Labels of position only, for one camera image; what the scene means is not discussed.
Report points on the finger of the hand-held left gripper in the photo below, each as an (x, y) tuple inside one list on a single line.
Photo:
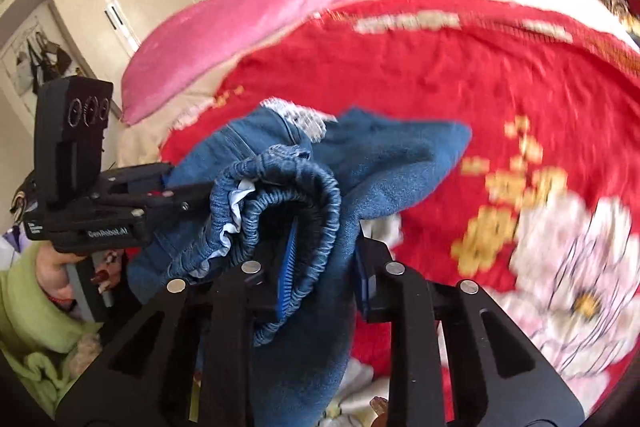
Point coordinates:
[(140, 177), (185, 199)]

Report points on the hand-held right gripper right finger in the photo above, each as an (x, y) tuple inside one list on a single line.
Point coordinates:
[(364, 282)]

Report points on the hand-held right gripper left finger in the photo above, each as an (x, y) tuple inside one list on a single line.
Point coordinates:
[(287, 267)]

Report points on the blue denim pants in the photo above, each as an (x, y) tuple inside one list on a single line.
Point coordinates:
[(390, 147)]

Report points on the person's left forearm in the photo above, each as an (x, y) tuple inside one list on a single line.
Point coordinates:
[(25, 307)]

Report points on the person's left hand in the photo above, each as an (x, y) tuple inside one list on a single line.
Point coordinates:
[(55, 277)]

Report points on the hanging bags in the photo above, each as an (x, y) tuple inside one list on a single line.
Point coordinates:
[(42, 62)]

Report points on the green fleece jacket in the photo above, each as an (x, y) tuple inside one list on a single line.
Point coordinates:
[(35, 372)]

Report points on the pink quilt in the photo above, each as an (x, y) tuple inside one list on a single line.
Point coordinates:
[(250, 22)]

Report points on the red floral blanket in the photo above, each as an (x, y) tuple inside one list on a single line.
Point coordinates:
[(450, 72)]

